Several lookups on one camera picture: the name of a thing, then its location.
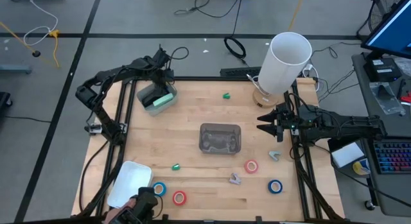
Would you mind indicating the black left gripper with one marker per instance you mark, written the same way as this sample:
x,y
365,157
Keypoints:
x,y
163,79

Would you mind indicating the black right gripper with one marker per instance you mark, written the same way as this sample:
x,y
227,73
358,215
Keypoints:
x,y
290,123

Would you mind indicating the mint green stapler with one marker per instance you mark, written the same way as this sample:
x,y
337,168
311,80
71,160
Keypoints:
x,y
164,99

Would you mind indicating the light grey plastic bin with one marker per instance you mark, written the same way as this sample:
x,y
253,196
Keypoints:
x,y
160,110

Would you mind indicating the pale blue staple remover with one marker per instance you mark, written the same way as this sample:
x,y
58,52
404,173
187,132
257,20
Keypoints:
x,y
273,154

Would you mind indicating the red tape roll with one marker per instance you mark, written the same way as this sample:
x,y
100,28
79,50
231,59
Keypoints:
x,y
174,198
246,166

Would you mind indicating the green mini stapler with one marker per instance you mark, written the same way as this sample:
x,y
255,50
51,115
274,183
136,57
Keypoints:
x,y
226,96
175,167

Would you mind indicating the dark blue tape roll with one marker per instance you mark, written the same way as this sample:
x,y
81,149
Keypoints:
x,y
270,186

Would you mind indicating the lilac staple remover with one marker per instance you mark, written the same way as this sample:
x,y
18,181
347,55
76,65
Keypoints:
x,y
235,179

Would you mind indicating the light blue tape roll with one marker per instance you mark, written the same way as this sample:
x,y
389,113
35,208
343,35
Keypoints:
x,y
154,189

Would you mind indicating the black stapler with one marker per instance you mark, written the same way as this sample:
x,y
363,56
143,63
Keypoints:
x,y
146,201

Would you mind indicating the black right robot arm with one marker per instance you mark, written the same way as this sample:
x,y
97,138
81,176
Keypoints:
x,y
346,127

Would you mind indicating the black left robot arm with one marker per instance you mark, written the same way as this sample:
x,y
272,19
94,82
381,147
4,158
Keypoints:
x,y
98,112

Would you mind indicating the smoky translucent plastic bin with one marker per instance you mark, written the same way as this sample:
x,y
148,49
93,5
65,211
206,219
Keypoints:
x,y
220,139

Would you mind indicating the black power strip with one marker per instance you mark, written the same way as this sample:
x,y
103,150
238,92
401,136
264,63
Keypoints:
x,y
241,72

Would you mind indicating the white power adapter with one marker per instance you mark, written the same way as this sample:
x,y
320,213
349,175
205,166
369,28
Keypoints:
x,y
309,69

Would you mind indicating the white cardboard box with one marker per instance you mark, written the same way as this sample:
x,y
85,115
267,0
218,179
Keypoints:
x,y
346,155

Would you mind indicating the white plastic bin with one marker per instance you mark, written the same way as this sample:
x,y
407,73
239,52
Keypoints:
x,y
131,179

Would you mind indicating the person's hand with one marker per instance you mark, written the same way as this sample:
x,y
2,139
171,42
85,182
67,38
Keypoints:
x,y
131,203

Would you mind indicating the grey side desk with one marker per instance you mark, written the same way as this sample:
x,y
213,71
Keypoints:
x,y
385,99

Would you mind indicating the clear plastic bag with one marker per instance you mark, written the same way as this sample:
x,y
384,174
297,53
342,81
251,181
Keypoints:
x,y
387,99

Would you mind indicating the small black computer box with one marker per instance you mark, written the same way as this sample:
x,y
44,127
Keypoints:
x,y
382,70

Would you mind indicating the small black floor puck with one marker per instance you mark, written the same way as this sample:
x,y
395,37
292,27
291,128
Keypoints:
x,y
36,53

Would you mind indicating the rainbow backlit keyboard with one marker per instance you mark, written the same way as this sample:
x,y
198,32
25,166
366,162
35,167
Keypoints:
x,y
393,158

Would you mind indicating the red tool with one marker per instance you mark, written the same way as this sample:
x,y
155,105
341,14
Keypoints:
x,y
407,99

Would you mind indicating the computer monitor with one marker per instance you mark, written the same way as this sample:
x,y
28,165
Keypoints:
x,y
391,31

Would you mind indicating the black floor fan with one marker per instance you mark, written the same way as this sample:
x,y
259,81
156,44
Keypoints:
x,y
382,9

